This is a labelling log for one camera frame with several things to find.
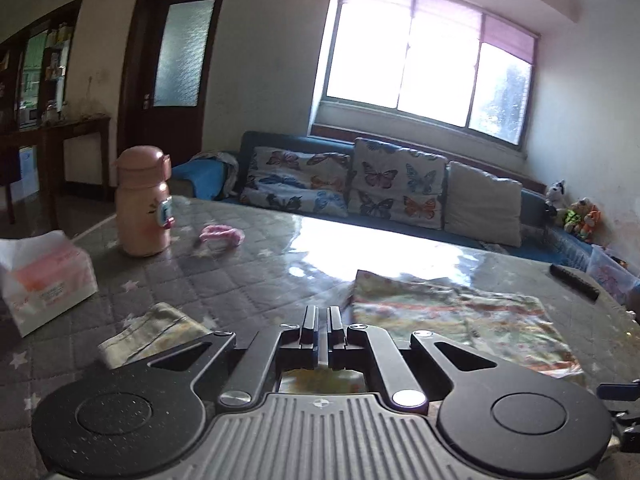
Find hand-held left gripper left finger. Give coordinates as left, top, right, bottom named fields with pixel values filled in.
left=147, top=305, right=319, bottom=409

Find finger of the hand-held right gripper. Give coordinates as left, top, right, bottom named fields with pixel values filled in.
left=611, top=409, right=640, bottom=455
left=597, top=381, right=640, bottom=401

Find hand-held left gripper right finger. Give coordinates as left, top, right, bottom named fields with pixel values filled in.
left=327, top=305, right=497, bottom=410

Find green printed garment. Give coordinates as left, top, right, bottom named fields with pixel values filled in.
left=97, top=270, right=586, bottom=393

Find clear plastic toy box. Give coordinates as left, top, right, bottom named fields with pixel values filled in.
left=587, top=245, right=640, bottom=306

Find black remote control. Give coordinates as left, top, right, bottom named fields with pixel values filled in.
left=549, top=263, right=601, bottom=302

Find grey quilted star table cover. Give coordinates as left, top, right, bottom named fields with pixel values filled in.
left=0, top=195, right=640, bottom=441

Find long butterfly print cushion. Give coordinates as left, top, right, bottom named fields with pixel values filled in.
left=240, top=146, right=351, bottom=218

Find square butterfly print cushion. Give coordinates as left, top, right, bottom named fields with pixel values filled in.
left=347, top=137, right=449, bottom=231

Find orange fox plush toy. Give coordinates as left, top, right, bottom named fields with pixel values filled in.
left=580, top=205, right=602, bottom=241

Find brown bear plush toy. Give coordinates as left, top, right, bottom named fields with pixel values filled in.
left=565, top=199, right=591, bottom=233

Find blue blanket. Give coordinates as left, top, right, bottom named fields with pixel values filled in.
left=172, top=152, right=241, bottom=200

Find blue sofa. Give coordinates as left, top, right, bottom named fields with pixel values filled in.
left=172, top=131, right=601, bottom=271

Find plain white cushion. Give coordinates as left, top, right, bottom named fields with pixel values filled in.
left=444, top=161, right=523, bottom=247

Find black and white plush toy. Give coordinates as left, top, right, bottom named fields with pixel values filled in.
left=545, top=180, right=568, bottom=216

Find pink water bottle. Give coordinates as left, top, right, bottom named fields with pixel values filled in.
left=112, top=146, right=174, bottom=258

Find white and pink tissue pack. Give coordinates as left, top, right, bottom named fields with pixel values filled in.
left=0, top=230, right=99, bottom=337

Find window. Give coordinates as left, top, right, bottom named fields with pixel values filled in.
left=310, top=0, right=541, bottom=148

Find dark wooden side table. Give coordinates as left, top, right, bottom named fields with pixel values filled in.
left=0, top=117, right=112, bottom=226

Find dark wooden door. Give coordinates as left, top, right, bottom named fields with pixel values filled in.
left=117, top=0, right=233, bottom=156

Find pink window blind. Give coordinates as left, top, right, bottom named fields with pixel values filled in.
left=342, top=0, right=540, bottom=63

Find dark shelf cabinet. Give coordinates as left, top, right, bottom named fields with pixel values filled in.
left=0, top=0, right=83, bottom=136

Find pink hair tie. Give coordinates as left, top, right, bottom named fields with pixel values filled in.
left=200, top=225, right=246, bottom=247

